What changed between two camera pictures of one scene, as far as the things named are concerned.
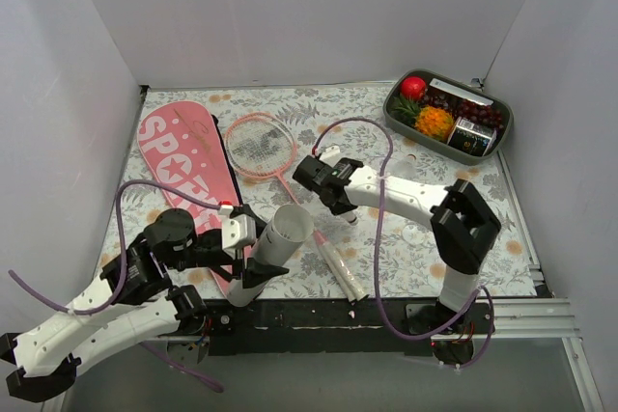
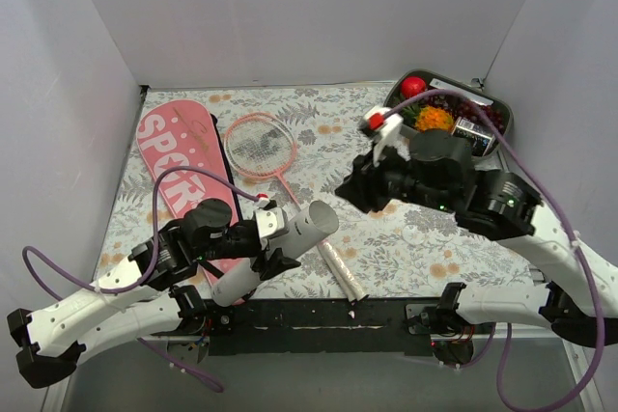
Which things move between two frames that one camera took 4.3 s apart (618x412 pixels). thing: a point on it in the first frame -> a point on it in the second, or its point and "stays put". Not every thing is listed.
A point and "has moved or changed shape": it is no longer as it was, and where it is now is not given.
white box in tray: [462, 92] stays put
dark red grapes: [463, 107] stays put
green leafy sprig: [404, 110] stays put
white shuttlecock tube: [274, 242] has moved or changed shape
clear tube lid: [413, 233] stays put
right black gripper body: [309, 172] -> [366, 180]
